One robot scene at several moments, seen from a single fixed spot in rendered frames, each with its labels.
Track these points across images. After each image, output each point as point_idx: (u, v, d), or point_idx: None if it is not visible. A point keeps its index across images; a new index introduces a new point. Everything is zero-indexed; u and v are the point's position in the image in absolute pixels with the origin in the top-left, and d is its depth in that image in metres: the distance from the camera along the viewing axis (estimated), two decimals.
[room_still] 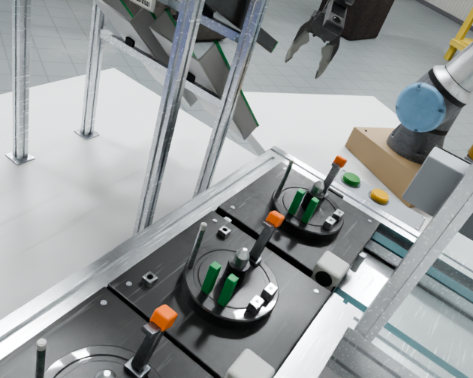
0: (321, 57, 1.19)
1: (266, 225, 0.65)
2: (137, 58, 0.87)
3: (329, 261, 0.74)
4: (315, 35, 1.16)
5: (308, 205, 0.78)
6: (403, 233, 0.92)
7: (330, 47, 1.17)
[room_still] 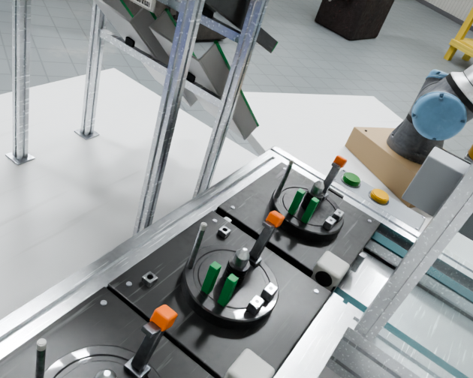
0: None
1: (266, 225, 0.65)
2: (137, 58, 0.87)
3: (329, 261, 0.74)
4: None
5: (308, 205, 0.78)
6: (403, 233, 0.92)
7: None
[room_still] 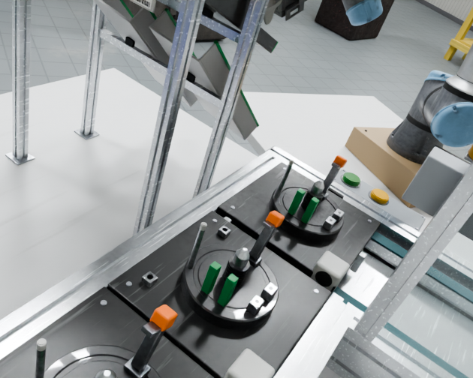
0: None
1: (266, 225, 0.65)
2: (137, 58, 0.87)
3: (329, 261, 0.74)
4: None
5: (308, 205, 0.78)
6: (403, 233, 0.92)
7: None
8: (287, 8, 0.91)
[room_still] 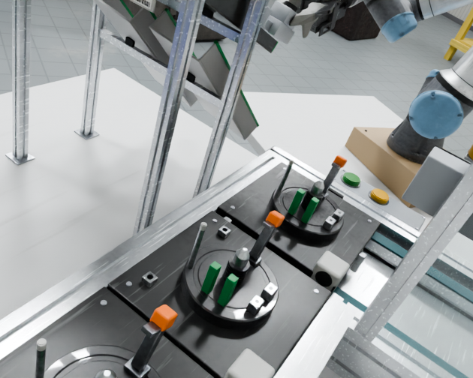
0: None
1: (266, 225, 0.65)
2: (137, 58, 0.87)
3: (329, 261, 0.74)
4: None
5: (308, 205, 0.78)
6: (403, 233, 0.92)
7: (320, 4, 0.93)
8: (321, 25, 0.99)
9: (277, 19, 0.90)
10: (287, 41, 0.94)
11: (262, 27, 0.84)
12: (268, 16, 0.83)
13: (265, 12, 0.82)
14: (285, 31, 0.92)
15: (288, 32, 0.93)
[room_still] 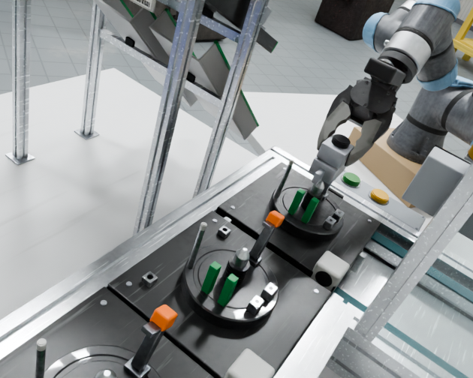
0: (360, 137, 0.77)
1: (266, 225, 0.65)
2: (137, 58, 0.87)
3: (329, 261, 0.74)
4: (357, 106, 0.77)
5: (308, 205, 0.78)
6: (403, 233, 0.92)
7: (376, 123, 0.76)
8: None
9: (329, 168, 0.75)
10: (343, 170, 0.80)
11: (262, 27, 0.84)
12: (268, 16, 0.83)
13: (265, 12, 0.82)
14: (341, 169, 0.78)
15: (344, 166, 0.78)
